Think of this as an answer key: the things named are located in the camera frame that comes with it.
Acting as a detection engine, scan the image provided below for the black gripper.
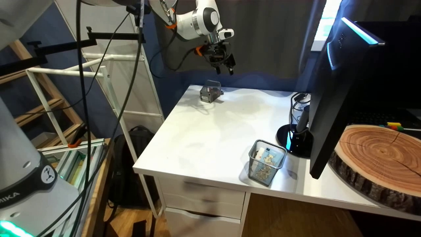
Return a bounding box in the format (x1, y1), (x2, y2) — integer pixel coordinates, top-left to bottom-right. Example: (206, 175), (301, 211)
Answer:
(203, 38), (238, 75)

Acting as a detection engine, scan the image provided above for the clear container with cards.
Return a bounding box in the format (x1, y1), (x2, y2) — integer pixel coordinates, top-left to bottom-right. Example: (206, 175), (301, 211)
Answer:
(247, 138), (288, 188)

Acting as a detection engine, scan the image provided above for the grey curtain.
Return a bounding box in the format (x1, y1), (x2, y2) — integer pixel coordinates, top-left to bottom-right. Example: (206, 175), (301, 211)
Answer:
(148, 0), (327, 87)

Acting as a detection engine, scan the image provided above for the dark mug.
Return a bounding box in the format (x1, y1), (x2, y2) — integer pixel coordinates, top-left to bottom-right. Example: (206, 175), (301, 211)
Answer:
(274, 104), (315, 160)

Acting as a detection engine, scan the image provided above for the black computer monitor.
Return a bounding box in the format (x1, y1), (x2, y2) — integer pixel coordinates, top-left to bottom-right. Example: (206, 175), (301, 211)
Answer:
(307, 15), (421, 181)

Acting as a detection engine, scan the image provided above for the white desk drawer unit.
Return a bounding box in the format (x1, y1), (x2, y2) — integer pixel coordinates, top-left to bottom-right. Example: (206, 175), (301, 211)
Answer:
(153, 174), (252, 237)

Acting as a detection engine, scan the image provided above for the black backpack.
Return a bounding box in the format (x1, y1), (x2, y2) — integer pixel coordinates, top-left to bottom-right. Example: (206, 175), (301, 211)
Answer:
(106, 125), (155, 208)

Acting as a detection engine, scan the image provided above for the wooden side table with books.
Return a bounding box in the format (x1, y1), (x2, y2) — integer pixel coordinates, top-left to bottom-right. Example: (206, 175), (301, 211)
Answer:
(36, 137), (115, 237)

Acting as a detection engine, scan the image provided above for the wooden tree slice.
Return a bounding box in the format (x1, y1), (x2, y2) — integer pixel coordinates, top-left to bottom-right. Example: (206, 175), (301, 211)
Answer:
(327, 124), (421, 216)

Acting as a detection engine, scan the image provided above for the wooden ladder shelf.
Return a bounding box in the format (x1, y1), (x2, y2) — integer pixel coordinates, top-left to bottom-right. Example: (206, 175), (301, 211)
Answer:
(0, 38), (86, 149)

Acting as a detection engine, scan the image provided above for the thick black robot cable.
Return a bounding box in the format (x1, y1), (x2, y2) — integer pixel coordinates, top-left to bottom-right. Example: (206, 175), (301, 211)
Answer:
(38, 0), (147, 237)
(74, 0), (94, 237)

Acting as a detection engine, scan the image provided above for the black camera boom bar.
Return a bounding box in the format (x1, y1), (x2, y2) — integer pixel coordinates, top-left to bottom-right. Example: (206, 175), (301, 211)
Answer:
(0, 25), (147, 78)

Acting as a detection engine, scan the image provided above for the white metal shelf frame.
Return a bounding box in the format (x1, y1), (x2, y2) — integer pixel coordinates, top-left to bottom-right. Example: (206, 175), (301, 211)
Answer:
(24, 52), (165, 219)

